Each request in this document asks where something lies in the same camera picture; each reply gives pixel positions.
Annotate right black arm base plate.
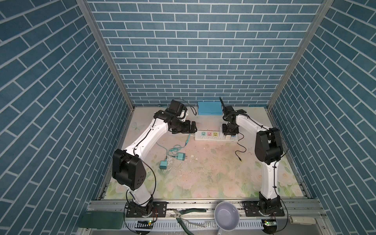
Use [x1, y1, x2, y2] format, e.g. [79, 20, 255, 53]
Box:
[241, 201, 285, 217]

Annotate white multicolour power strip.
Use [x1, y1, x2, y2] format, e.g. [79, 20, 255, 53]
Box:
[194, 130, 239, 142]

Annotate grey bowl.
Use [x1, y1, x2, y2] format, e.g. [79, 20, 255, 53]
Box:
[214, 201, 240, 235]

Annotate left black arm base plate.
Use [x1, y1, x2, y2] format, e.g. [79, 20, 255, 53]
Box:
[125, 201, 167, 218]

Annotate white charger with black cable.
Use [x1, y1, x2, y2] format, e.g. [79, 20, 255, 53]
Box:
[224, 142, 247, 162]

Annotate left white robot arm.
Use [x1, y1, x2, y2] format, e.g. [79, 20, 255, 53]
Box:
[112, 108, 197, 207]

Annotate light blue box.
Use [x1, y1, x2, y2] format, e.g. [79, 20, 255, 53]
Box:
[198, 101, 223, 116]

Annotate teal plug adapter with prongs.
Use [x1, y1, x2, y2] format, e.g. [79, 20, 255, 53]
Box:
[176, 152, 186, 161]

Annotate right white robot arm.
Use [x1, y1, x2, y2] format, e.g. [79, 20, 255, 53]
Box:
[222, 110, 284, 215]

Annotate green handled pliers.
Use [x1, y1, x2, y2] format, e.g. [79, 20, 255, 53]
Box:
[170, 208, 207, 235]

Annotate white slotted cable duct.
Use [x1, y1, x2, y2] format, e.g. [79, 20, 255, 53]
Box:
[125, 219, 264, 232]

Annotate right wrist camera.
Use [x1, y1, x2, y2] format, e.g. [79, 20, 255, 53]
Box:
[219, 97, 247, 123]

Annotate dark green board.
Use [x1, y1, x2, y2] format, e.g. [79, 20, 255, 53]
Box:
[78, 211, 124, 230]

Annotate teal square charger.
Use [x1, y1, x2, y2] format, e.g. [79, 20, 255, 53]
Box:
[159, 160, 168, 170]

